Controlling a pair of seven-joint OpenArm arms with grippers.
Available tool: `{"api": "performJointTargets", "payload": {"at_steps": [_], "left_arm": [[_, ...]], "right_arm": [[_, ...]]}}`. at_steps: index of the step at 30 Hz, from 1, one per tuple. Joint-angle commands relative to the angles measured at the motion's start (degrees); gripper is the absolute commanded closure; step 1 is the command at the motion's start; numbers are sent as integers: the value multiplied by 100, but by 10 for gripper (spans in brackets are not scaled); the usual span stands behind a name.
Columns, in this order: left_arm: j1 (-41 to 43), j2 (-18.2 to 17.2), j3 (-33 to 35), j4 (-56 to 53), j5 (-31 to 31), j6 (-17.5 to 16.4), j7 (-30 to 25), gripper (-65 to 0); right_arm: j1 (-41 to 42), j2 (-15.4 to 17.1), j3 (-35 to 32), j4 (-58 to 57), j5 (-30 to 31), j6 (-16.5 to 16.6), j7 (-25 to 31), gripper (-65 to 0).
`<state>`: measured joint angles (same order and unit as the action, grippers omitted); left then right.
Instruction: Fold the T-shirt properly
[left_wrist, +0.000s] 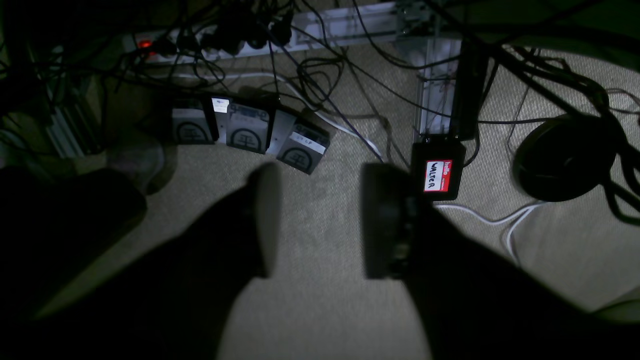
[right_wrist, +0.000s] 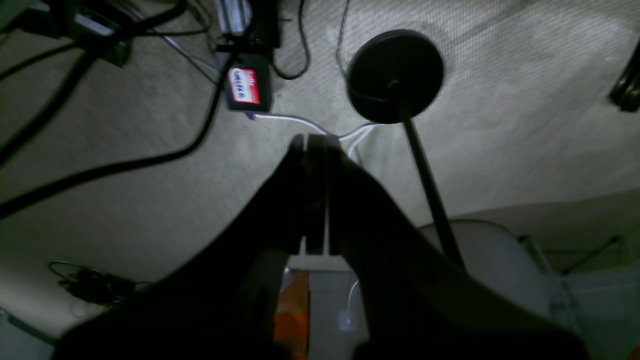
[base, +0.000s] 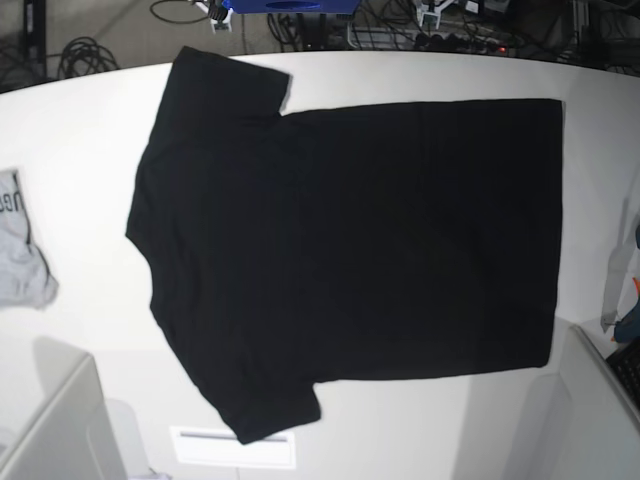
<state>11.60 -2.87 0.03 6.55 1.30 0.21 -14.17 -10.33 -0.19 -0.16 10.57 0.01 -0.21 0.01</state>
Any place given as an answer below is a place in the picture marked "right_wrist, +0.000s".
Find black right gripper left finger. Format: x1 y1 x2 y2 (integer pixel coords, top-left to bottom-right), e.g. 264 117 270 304
52 134 304 360

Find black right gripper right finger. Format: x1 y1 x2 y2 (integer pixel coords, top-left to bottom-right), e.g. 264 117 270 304
306 134 590 360

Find black box red label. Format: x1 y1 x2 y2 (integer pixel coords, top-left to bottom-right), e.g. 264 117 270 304
224 53 274 116

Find white cable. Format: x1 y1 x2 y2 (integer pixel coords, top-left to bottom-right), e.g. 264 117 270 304
247 113 381 161

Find thick black cable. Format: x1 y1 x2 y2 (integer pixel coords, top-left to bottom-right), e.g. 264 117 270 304
0 0 236 221

